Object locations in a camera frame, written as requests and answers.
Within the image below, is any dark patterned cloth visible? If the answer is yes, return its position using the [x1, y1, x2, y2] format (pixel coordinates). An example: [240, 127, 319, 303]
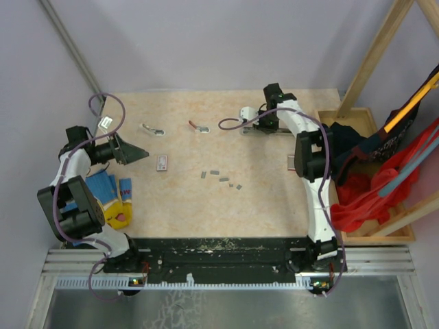
[324, 67, 438, 186]

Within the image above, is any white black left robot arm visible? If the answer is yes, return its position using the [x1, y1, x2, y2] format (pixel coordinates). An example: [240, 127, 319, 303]
[37, 126, 149, 272]

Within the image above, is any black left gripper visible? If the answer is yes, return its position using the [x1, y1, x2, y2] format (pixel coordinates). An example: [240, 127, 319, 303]
[93, 132, 148, 165]

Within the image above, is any pink white mini stapler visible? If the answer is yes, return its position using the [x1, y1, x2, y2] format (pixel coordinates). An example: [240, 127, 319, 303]
[188, 120, 211, 134]

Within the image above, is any red cloth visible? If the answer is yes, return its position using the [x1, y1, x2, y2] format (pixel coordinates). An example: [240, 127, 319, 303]
[331, 120, 438, 232]

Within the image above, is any wooden tray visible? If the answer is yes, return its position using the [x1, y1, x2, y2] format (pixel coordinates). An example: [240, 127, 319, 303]
[315, 108, 415, 246]

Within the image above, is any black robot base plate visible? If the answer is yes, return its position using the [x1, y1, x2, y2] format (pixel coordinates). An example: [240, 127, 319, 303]
[104, 237, 342, 284]

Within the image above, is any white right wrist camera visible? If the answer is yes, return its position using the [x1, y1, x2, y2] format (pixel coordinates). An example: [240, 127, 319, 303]
[239, 106, 259, 123]

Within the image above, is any black grey large stapler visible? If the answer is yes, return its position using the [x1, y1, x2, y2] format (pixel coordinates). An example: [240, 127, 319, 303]
[241, 126, 292, 136]

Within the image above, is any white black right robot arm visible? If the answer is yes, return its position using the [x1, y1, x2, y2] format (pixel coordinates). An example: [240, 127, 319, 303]
[258, 83, 337, 271]

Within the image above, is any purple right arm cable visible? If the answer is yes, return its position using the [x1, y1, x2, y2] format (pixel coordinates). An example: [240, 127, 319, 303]
[218, 108, 346, 297]

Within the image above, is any red white staple box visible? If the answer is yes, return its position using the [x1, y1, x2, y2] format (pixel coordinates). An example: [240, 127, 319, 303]
[156, 155, 168, 172]

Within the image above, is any blue yellow cartoon cloth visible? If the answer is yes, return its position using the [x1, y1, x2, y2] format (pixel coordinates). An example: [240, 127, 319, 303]
[63, 169, 134, 247]

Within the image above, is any wooden frame beam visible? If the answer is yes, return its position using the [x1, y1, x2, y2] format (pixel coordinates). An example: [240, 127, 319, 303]
[335, 0, 414, 118]

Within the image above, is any aluminium rail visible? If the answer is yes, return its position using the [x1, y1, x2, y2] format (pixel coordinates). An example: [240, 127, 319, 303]
[42, 247, 416, 290]

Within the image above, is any light blue strap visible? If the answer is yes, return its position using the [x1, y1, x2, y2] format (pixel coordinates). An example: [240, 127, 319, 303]
[378, 138, 439, 197]

